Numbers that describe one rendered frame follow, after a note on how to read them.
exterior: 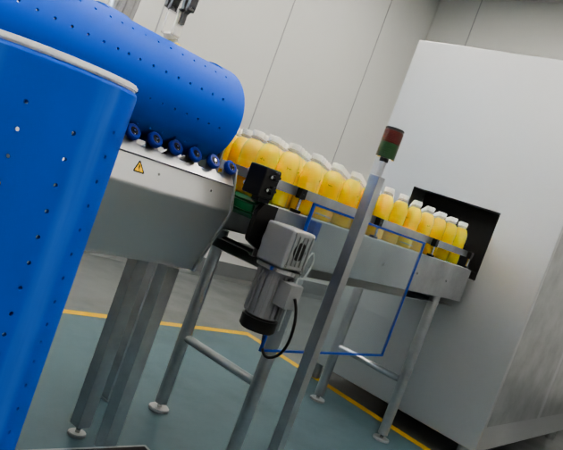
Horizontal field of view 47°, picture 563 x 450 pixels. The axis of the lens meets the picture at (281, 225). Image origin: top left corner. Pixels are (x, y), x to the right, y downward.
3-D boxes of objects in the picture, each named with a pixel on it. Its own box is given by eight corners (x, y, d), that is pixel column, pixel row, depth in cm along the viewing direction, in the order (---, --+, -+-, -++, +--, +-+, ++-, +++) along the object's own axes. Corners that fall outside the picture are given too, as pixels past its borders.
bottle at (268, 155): (248, 195, 208) (268, 140, 207) (267, 202, 205) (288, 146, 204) (239, 192, 201) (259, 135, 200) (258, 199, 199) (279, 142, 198)
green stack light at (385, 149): (371, 153, 207) (376, 138, 207) (381, 158, 212) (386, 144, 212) (388, 157, 203) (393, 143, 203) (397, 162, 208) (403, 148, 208)
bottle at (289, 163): (262, 200, 209) (281, 145, 208) (282, 207, 210) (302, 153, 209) (264, 202, 202) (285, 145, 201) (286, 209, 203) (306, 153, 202)
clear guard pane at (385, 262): (261, 348, 206) (314, 205, 204) (381, 354, 267) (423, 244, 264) (262, 349, 206) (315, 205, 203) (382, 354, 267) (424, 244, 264)
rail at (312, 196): (268, 186, 195) (272, 176, 195) (470, 258, 320) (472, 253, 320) (270, 187, 195) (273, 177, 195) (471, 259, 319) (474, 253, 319)
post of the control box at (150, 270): (100, 397, 241) (190, 142, 235) (109, 396, 244) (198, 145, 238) (105, 402, 238) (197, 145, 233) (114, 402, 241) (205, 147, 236)
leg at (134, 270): (63, 431, 205) (129, 245, 202) (79, 429, 210) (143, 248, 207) (72, 440, 202) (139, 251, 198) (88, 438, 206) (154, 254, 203)
